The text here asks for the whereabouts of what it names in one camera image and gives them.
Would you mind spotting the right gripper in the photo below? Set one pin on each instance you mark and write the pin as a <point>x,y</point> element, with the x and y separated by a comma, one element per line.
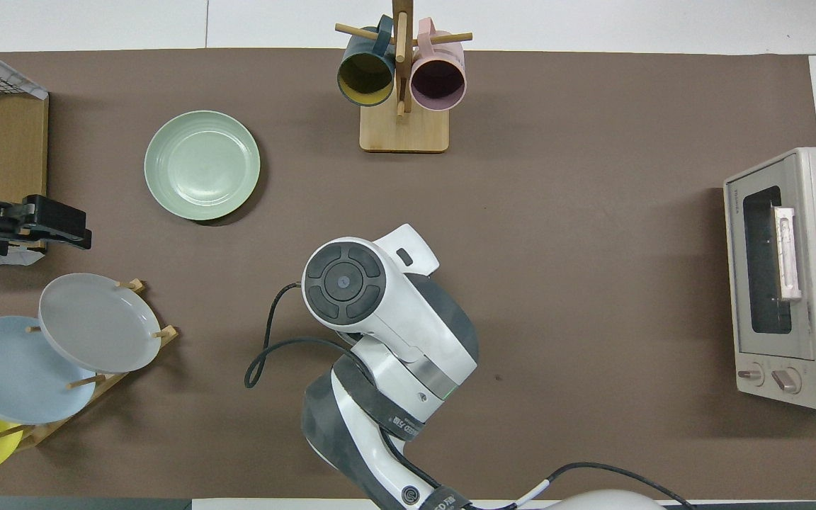
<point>411,248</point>

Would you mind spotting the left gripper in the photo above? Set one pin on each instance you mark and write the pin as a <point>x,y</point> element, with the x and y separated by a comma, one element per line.
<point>1,227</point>

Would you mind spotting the grey plate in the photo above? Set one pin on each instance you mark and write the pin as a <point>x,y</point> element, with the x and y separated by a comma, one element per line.
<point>96,322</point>

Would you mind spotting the light blue plate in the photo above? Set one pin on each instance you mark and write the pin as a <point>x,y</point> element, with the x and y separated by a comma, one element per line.
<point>11,375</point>

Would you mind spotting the light green plate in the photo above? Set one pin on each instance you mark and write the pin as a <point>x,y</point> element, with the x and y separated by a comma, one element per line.
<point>202,166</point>

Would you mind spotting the wooden plate rack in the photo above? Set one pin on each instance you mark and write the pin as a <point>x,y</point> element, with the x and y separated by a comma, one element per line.
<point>107,382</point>

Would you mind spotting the wooden mug tree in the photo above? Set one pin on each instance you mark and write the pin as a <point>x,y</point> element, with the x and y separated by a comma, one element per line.
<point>404,131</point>

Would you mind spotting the pink mug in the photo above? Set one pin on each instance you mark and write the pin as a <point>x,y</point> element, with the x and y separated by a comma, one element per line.
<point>438,81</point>

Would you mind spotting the dark green mug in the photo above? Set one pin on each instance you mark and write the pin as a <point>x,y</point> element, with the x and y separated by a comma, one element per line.
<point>365,78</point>

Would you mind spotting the brown table mat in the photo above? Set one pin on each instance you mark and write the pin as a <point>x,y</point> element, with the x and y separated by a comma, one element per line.
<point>592,283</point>

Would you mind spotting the toaster oven knob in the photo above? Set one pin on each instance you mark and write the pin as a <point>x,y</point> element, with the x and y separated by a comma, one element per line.
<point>787,381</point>
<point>751,375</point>

